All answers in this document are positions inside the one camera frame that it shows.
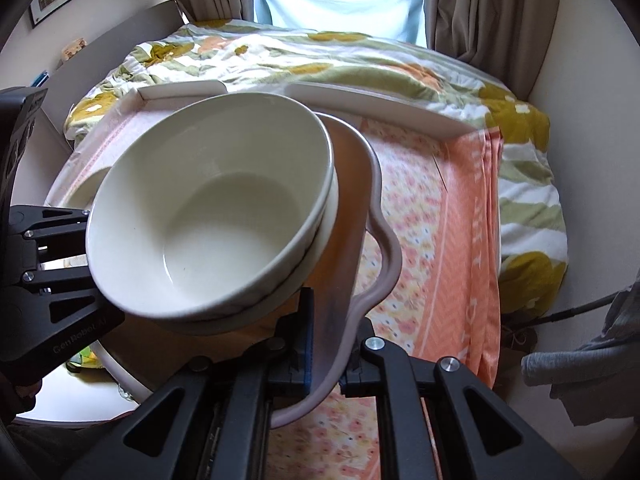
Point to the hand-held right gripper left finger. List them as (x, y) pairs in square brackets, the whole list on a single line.
[(307, 330)]

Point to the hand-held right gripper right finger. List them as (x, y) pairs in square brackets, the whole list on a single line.
[(380, 360)]

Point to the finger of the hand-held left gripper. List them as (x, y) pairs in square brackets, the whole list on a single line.
[(65, 290), (55, 230)]

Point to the large white deep plate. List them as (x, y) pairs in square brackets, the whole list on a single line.
[(85, 187)]

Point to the cream bowl yellow print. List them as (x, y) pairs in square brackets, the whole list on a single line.
[(331, 210)]

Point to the plain cream bowl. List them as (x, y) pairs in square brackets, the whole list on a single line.
[(210, 200)]

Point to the green patterned item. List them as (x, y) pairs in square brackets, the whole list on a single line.
[(85, 359)]

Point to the pink orange floral cloth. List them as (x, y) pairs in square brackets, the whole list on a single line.
[(425, 260)]

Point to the blue and white packet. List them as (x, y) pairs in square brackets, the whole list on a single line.
[(41, 79)]

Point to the small patterned box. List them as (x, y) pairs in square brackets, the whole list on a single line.
[(73, 49)]

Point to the grey headboard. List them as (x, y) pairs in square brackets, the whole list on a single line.
[(110, 45)]

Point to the grey garment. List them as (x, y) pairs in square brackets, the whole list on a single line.
[(590, 360)]

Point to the white bed tray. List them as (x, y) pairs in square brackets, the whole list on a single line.
[(390, 105)]

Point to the yellow green floral blanket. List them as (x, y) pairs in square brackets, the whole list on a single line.
[(350, 55)]

